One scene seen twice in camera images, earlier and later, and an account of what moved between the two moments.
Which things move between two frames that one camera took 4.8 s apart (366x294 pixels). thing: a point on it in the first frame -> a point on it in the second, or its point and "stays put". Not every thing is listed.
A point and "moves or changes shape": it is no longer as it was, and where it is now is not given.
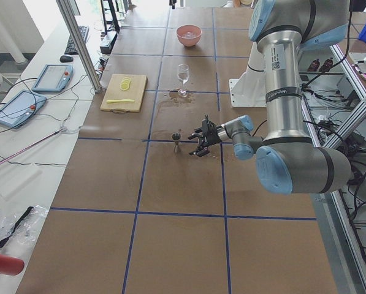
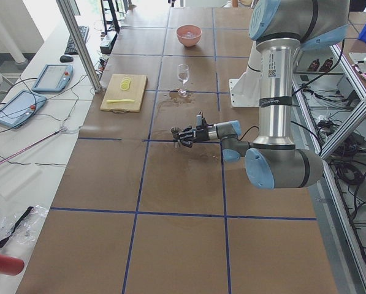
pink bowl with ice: x=189 y=35 stays put
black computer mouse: x=66 y=59 stays put
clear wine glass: x=183 y=73 stays put
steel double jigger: x=176 y=136 moves or changes shape
